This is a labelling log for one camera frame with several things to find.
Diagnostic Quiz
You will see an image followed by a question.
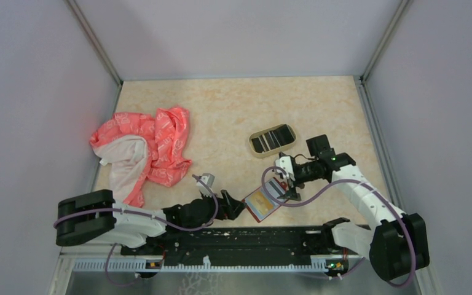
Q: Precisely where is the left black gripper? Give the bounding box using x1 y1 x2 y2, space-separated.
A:
200 187 247 222

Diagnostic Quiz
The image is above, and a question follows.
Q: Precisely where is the red card holder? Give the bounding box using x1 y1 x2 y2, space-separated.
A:
242 178 288 223

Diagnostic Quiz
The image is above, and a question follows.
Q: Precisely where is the gold credit card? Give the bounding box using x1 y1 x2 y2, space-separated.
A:
244 190 278 220

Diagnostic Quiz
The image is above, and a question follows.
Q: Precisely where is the white striped credit card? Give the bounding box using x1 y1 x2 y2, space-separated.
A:
265 178 286 201

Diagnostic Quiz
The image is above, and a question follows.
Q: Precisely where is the beige oval tray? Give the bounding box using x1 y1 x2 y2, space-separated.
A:
248 124 297 159

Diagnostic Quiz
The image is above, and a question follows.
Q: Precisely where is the black credit card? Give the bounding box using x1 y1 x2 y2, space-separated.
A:
251 138 265 154
263 132 277 150

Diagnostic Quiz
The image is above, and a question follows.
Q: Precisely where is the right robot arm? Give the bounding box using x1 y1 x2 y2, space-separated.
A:
271 135 430 288

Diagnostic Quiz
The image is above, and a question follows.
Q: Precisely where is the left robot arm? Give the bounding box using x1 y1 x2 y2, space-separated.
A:
53 189 245 254

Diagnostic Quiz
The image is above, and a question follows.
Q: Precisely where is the pink white cloth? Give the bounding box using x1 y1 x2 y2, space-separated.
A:
89 106 192 208

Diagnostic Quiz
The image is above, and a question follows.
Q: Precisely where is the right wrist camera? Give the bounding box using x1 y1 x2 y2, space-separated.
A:
275 155 295 180

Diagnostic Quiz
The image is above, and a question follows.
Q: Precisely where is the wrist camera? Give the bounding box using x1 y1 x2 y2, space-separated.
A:
199 173 215 188
275 155 295 180

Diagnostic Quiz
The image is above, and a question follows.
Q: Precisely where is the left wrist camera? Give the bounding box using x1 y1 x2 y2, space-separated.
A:
199 173 215 188

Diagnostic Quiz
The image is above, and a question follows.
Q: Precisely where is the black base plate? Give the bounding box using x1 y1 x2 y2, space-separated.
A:
120 226 353 267

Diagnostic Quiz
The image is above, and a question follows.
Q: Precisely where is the aluminium frame rail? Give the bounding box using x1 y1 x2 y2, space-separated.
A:
58 230 429 273

